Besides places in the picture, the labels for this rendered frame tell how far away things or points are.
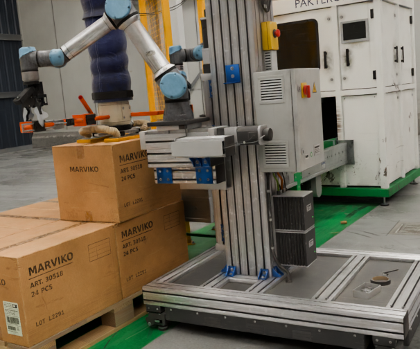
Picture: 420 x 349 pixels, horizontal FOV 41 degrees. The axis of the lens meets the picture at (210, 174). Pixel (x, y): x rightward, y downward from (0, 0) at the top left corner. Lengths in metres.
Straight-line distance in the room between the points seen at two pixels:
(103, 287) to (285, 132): 1.16
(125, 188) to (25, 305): 0.78
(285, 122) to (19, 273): 1.33
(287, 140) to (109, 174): 0.90
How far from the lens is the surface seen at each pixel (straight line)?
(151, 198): 3.12
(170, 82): 2.58
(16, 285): 2.58
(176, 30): 6.84
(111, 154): 2.85
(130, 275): 3.04
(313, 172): 4.67
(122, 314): 3.03
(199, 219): 3.38
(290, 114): 2.60
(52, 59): 2.71
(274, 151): 2.65
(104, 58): 3.11
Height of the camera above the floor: 1.16
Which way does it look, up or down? 8 degrees down
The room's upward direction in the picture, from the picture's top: 5 degrees counter-clockwise
